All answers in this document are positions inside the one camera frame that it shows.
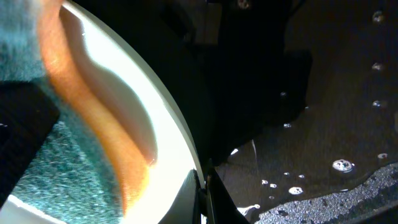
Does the green yellow sponge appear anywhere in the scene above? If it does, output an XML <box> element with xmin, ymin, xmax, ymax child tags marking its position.
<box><xmin>1</xmin><ymin>1</ymin><xmax>149</xmax><ymax>223</ymax></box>

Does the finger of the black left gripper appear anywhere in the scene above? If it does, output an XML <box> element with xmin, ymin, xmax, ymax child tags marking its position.
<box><xmin>1</xmin><ymin>81</ymin><xmax>60</xmax><ymax>205</ymax></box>

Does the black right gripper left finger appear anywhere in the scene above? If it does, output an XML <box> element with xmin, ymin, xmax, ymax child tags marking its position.
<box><xmin>159</xmin><ymin>169</ymin><xmax>201</xmax><ymax>224</ymax></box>

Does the round black tray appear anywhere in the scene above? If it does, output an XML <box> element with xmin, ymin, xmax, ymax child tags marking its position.
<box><xmin>72</xmin><ymin>1</ymin><xmax>397</xmax><ymax>223</ymax></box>

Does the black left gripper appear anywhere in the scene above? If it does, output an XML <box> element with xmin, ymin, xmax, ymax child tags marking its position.
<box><xmin>161</xmin><ymin>1</ymin><xmax>312</xmax><ymax>165</ymax></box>

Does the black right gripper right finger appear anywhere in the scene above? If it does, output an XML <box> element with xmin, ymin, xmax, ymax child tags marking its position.
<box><xmin>205</xmin><ymin>159</ymin><xmax>249</xmax><ymax>224</ymax></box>

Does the mint green plate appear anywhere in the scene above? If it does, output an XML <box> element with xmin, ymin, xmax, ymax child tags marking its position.
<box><xmin>1</xmin><ymin>1</ymin><xmax>197</xmax><ymax>223</ymax></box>

